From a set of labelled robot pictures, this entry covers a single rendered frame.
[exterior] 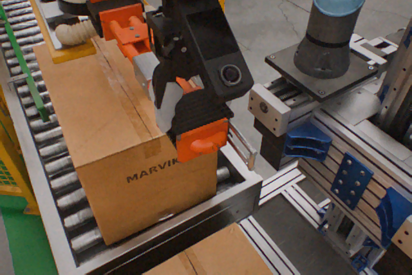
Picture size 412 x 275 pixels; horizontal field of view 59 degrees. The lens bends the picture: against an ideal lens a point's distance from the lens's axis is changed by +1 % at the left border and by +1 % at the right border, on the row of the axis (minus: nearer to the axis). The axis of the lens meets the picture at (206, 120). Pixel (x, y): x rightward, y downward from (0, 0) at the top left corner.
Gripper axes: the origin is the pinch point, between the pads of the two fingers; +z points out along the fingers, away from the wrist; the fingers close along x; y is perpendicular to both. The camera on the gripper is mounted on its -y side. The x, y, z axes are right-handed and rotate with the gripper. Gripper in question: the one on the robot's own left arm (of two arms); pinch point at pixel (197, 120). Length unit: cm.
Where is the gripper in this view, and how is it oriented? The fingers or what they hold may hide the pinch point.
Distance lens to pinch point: 50.2
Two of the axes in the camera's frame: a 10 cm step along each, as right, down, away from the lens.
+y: -4.5, -6.3, 6.4
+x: -8.9, 3.1, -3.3
